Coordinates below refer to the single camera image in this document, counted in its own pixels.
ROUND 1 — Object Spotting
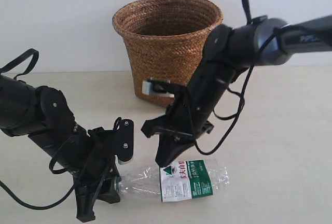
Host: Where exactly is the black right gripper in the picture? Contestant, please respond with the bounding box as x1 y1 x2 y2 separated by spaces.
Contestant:
141 99 214 167

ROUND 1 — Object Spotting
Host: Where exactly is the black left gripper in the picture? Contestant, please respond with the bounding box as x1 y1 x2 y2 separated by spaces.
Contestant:
51 124 121 220

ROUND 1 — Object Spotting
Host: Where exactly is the clear plastic water bottle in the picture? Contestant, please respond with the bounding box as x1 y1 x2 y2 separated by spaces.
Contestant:
113 159 229 203

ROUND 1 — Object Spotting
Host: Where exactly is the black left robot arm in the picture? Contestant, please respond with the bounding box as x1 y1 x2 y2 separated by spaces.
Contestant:
1 76 120 222

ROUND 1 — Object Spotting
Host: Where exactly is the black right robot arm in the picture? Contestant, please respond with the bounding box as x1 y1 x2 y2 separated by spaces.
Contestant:
141 16 331 167

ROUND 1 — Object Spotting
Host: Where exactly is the brown woven straw basket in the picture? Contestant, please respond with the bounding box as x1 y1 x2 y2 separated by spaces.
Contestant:
112 0 224 108

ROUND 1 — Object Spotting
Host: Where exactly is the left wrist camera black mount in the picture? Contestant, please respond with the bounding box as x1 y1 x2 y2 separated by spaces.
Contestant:
115 117 134 165

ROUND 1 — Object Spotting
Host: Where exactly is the right wrist camera grey module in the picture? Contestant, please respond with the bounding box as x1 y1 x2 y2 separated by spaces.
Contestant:
142 78 182 98

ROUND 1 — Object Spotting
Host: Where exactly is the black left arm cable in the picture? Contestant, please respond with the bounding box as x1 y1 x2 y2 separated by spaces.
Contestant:
0 48 109 208

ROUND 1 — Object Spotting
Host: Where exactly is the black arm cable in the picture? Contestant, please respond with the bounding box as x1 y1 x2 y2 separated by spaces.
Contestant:
194 0 291 155
0 48 109 208

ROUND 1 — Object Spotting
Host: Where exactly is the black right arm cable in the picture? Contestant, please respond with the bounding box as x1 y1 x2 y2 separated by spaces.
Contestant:
194 0 291 155

